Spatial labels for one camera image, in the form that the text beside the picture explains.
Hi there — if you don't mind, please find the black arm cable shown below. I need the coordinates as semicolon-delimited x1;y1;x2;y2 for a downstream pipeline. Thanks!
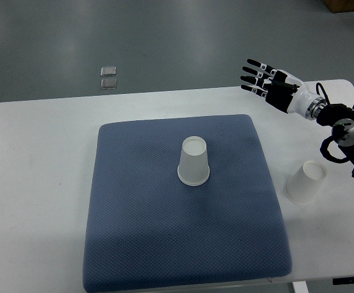
315;82;331;106

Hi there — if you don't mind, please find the upper metal floor plate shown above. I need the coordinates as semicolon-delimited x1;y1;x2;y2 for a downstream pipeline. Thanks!
100;65;117;76

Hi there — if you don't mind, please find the black white robotic hand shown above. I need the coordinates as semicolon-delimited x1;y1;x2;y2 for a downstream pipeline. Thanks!
239;59;316;114

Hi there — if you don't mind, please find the black table control panel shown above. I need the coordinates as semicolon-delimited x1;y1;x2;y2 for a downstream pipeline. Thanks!
332;277;354;286

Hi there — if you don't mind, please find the blue fabric cushion mat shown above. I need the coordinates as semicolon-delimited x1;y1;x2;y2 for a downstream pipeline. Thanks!
83;114;292;292

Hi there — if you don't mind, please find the white paper cup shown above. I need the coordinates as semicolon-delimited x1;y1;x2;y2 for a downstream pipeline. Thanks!
177;136;210;186
284;161;327;205

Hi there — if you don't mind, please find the brown cardboard box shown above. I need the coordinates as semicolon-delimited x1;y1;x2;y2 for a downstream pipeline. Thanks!
323;0;354;13

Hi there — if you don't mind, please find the white table leg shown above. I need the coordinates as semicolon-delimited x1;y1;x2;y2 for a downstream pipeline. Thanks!
292;281;309;293

